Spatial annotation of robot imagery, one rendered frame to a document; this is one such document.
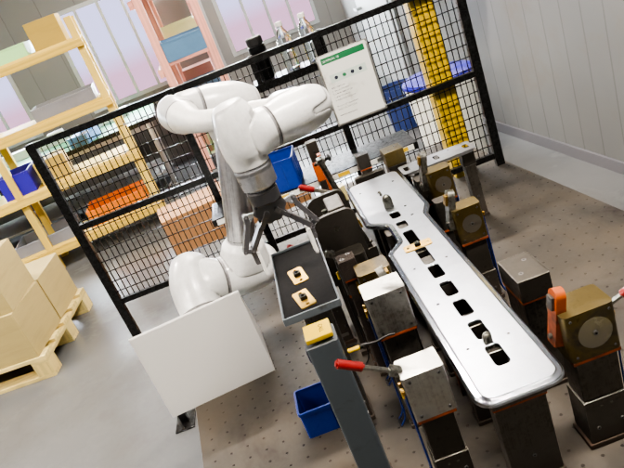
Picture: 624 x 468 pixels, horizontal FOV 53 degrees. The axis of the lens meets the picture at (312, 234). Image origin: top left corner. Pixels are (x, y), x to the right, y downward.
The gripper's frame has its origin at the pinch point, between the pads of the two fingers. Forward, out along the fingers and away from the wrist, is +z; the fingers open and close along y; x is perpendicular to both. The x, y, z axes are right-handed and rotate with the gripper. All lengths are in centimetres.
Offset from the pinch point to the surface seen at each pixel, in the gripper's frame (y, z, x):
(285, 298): 5.6, 5.3, 7.9
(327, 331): 1.8, 5.3, 29.4
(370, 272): -17.7, 13.3, 0.1
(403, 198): -49, 21, -52
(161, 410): 80, 121, -157
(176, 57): -18, -21, -412
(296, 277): 0.5, 4.9, 0.8
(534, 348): -35, 21, 45
